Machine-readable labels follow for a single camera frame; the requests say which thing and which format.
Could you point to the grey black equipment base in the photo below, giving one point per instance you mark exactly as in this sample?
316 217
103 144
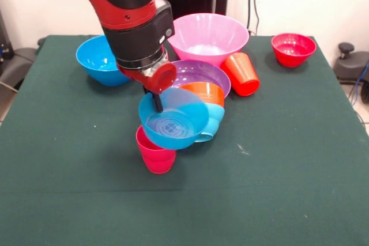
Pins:
350 64
17 64

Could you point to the dark green table cloth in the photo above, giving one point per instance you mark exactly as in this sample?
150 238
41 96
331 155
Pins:
184 214

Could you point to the red cup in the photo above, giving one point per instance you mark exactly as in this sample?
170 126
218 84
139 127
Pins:
245 80

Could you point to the wide purple bowl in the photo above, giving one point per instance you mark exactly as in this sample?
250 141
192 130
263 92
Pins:
199 70

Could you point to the deep blue bowl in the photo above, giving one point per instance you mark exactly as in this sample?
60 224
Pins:
95 61

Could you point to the large pink bowl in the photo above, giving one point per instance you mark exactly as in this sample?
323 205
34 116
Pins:
207 35

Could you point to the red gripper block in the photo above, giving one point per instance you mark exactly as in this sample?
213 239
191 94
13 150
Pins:
158 80

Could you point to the flat-bottomed blue bowl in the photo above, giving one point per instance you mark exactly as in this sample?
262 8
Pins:
173 130

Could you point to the ribbed cyan bowl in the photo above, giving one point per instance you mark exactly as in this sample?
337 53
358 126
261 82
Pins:
214 117

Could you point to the small crimson bowl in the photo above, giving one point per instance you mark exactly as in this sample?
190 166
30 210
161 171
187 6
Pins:
292 58

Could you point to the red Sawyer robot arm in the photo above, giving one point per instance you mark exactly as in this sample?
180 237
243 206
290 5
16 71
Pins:
124 12

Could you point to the ribbed pink-red cup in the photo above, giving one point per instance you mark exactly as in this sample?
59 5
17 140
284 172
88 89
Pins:
157 161

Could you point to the orange bowl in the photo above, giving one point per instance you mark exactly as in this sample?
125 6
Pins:
207 93

